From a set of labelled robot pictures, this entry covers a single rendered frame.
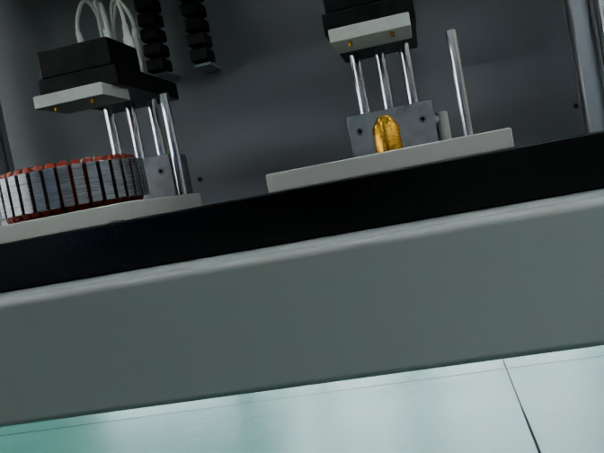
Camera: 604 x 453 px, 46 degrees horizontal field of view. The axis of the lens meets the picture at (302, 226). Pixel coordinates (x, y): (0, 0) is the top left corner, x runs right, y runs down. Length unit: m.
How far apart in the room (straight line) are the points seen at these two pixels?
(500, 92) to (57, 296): 0.57
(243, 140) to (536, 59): 0.31
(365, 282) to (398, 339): 0.02
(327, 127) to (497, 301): 0.53
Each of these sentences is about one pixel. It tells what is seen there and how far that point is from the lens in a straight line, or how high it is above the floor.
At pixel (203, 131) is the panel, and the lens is 0.80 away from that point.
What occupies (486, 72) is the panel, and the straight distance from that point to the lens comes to 0.77.
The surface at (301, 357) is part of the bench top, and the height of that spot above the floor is 0.71.
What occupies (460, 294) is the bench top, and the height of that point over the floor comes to 0.72.
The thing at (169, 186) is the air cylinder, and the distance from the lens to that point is 0.67.
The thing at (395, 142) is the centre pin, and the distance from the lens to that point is 0.50.
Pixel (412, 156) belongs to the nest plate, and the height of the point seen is 0.78.
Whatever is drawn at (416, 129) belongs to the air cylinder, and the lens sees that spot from 0.63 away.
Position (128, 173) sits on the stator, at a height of 0.80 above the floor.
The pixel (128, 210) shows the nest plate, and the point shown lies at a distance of 0.47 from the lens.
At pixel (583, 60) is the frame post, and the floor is 0.84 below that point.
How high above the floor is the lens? 0.77
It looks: 3 degrees down
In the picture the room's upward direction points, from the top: 11 degrees counter-clockwise
